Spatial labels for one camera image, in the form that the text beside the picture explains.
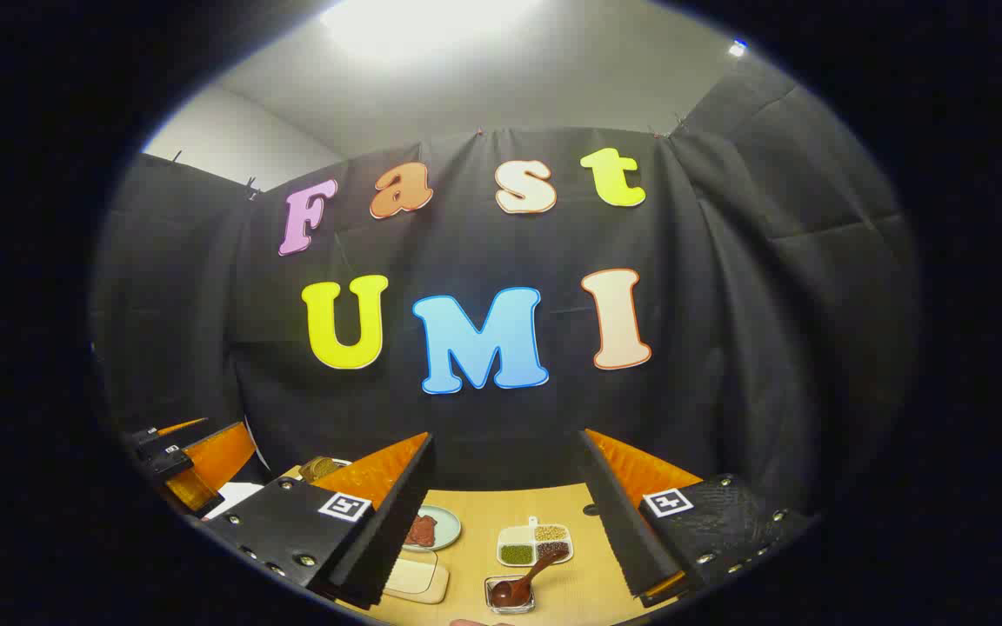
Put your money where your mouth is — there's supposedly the brown wooden spoon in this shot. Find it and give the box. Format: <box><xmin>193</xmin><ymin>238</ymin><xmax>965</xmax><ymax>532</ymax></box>
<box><xmin>490</xmin><ymin>546</ymin><xmax>570</xmax><ymax>608</ymax></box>

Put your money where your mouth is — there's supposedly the black backdrop cloth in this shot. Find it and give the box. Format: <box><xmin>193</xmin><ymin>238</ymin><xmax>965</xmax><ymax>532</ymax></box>
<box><xmin>92</xmin><ymin>65</ymin><xmax>919</xmax><ymax>523</ymax></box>

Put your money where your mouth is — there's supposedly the clear tray of white rice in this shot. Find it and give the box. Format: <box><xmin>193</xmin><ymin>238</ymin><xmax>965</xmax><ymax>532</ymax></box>
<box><xmin>382</xmin><ymin>549</ymin><xmax>450</xmax><ymax>605</ymax></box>

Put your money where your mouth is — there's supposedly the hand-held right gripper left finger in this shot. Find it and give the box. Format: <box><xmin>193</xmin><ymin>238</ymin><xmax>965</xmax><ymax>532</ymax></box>
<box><xmin>203</xmin><ymin>432</ymin><xmax>437</xmax><ymax>609</ymax></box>

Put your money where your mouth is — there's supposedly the white divided dish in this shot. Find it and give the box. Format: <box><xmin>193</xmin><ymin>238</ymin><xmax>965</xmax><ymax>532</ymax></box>
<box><xmin>498</xmin><ymin>516</ymin><xmax>573</xmax><ymax>568</ymax></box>

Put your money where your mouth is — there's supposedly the metal wire chopstick holder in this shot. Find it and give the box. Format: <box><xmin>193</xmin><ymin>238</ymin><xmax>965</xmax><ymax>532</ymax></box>
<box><xmin>484</xmin><ymin>574</ymin><xmax>537</xmax><ymax>615</ymax></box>

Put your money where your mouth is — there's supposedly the pale green round plate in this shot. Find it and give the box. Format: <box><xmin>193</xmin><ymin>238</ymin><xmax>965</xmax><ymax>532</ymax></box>
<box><xmin>405</xmin><ymin>504</ymin><xmax>462</xmax><ymax>552</ymax></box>

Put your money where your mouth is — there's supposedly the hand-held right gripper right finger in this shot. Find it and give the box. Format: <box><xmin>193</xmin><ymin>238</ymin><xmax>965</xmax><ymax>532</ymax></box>
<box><xmin>577</xmin><ymin>428</ymin><xmax>815</xmax><ymax>608</ymax></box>

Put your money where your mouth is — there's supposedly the white toaster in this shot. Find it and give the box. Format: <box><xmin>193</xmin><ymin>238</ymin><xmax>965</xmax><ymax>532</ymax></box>
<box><xmin>297</xmin><ymin>456</ymin><xmax>352</xmax><ymax>484</ymax></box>

